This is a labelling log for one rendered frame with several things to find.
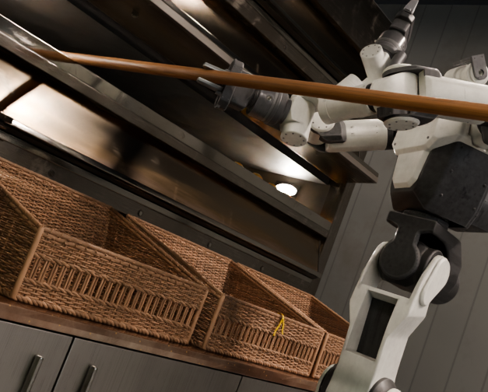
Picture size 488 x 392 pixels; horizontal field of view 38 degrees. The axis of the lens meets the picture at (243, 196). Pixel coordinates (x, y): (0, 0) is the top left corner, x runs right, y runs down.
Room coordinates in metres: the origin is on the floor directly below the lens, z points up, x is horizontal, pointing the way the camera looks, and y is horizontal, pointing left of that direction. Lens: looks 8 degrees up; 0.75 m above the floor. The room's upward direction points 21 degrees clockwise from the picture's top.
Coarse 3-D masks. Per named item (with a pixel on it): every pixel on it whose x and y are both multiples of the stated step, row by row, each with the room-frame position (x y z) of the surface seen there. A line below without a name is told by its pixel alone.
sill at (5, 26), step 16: (0, 16) 1.71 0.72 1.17; (16, 32) 1.75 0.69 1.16; (32, 48) 1.79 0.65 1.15; (48, 48) 1.83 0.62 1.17; (64, 64) 1.87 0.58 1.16; (80, 80) 1.93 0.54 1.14; (96, 80) 1.96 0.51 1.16; (112, 96) 2.02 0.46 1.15; (128, 96) 2.06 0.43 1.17; (144, 112) 2.12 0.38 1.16; (160, 128) 2.19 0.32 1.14; (176, 128) 2.24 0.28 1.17; (192, 144) 2.31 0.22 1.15; (224, 160) 2.44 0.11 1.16; (240, 176) 2.53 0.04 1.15; (256, 176) 2.59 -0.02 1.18; (272, 192) 2.69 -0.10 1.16; (304, 208) 2.87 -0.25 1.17; (320, 224) 2.99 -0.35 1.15
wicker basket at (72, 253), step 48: (0, 192) 1.50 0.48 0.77; (48, 192) 1.91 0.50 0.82; (0, 240) 1.46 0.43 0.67; (48, 240) 1.41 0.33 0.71; (96, 240) 2.06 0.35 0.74; (144, 240) 1.97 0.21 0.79; (0, 288) 1.41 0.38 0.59; (48, 288) 1.44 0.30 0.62; (96, 288) 2.05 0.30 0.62; (144, 288) 1.64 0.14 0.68; (192, 288) 1.76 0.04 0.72
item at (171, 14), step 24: (96, 0) 1.90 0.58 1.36; (120, 0) 1.87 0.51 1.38; (144, 0) 1.84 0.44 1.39; (120, 24) 2.02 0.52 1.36; (144, 24) 1.98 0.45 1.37; (168, 24) 1.95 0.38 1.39; (168, 48) 2.10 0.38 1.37; (192, 48) 2.06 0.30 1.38; (216, 48) 2.06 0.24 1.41; (336, 168) 2.87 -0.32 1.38; (360, 168) 2.82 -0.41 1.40
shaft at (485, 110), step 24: (144, 72) 1.73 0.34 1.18; (168, 72) 1.66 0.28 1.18; (192, 72) 1.60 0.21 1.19; (216, 72) 1.55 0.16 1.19; (312, 96) 1.39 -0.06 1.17; (336, 96) 1.34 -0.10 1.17; (360, 96) 1.30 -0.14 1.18; (384, 96) 1.26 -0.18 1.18; (408, 96) 1.23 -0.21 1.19; (480, 120) 1.15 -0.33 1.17
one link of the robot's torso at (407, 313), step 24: (432, 264) 1.66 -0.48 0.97; (360, 288) 1.72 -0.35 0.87; (432, 288) 1.66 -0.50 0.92; (360, 312) 1.71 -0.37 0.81; (384, 312) 1.71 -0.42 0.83; (408, 312) 1.63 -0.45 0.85; (360, 336) 1.74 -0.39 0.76; (384, 336) 1.64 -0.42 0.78; (408, 336) 1.72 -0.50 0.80; (360, 360) 1.67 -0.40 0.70; (384, 360) 1.66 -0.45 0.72; (336, 384) 1.69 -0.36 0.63; (360, 384) 1.66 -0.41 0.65; (384, 384) 1.66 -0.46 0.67
